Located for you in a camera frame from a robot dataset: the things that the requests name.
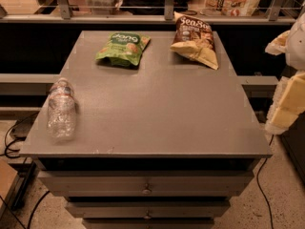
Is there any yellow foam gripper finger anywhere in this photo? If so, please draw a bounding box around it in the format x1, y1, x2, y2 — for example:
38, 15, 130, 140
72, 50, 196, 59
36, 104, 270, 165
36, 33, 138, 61
265, 72, 305, 135
265, 31, 290, 55

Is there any brown sea salt chip bag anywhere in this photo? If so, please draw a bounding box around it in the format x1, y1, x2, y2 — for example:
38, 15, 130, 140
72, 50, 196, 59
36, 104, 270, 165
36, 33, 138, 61
170, 12, 218, 70

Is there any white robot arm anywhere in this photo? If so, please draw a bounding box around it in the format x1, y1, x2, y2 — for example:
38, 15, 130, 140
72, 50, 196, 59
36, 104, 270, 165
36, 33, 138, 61
265, 14, 305, 135

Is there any black bag behind glass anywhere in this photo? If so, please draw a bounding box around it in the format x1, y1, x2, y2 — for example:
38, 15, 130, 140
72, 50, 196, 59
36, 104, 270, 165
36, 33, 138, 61
120, 0, 191, 15

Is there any green snack bag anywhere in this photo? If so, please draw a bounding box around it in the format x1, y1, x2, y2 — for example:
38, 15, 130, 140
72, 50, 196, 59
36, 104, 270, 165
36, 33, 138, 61
95, 31, 151, 67

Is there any clear plastic water bottle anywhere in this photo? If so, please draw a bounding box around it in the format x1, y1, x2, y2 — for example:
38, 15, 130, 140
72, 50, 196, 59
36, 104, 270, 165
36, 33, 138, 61
47, 77, 76, 141

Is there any grey drawer cabinet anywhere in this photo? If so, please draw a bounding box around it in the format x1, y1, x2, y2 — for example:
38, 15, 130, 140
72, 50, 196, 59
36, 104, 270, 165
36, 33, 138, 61
21, 31, 271, 229

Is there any top drawer round knob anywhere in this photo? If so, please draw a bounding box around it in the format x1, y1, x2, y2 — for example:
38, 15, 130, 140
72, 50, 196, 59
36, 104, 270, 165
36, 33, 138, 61
142, 184, 152, 195

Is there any drawer round knob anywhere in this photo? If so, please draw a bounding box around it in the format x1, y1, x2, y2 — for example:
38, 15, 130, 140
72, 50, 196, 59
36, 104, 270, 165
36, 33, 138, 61
142, 184, 152, 195
143, 211, 152, 219

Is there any metal railing with glass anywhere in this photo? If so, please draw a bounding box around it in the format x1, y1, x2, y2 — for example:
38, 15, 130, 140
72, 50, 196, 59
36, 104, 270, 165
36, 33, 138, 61
0, 0, 305, 24

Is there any black cable right floor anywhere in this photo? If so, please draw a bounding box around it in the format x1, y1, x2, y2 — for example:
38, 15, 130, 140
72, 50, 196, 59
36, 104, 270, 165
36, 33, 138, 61
255, 134, 275, 229

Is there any black cables left floor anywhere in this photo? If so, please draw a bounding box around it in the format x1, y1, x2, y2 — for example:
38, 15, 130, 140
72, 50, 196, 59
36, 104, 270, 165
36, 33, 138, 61
0, 112, 51, 229

